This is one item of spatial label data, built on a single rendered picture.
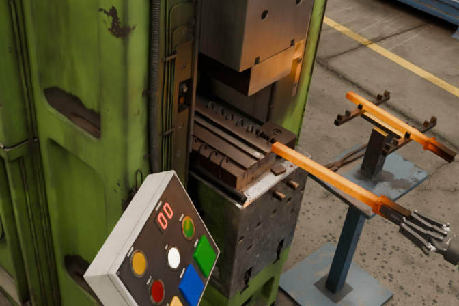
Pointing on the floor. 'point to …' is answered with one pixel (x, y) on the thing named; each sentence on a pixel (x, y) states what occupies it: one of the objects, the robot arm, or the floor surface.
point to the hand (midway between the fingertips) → (393, 212)
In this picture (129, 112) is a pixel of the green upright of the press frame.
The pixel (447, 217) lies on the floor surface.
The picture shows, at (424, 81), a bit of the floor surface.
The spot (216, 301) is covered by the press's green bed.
